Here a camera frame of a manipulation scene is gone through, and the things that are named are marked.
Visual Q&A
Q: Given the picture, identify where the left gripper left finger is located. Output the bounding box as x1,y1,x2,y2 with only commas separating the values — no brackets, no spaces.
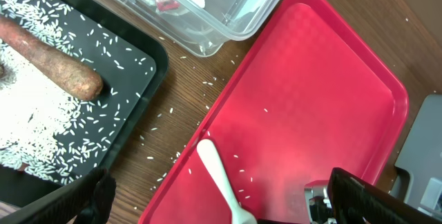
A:
1,167,116,224

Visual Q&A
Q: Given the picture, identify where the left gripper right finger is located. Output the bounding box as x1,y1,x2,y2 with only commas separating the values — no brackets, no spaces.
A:
257,167,442,224

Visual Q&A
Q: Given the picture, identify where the white rice pile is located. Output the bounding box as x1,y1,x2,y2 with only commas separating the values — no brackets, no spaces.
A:
0,0,155,187

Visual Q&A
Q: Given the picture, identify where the brown carrot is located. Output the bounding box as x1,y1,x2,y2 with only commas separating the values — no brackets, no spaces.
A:
1,16,104,101

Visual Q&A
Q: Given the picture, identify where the white plastic spoon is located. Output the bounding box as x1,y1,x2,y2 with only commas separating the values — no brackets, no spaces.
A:
197,139,258,224

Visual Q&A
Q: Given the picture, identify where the grey dishwasher rack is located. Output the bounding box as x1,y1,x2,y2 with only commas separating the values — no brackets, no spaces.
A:
390,94,441,220

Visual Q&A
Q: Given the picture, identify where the black waste tray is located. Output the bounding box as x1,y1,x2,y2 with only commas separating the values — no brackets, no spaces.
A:
1,0,169,207

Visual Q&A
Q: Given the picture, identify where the clear plastic waste bin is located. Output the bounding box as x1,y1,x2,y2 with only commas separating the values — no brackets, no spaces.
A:
118,0,279,57

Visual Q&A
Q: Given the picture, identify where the red serving tray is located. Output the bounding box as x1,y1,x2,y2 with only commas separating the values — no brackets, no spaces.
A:
140,0,408,223

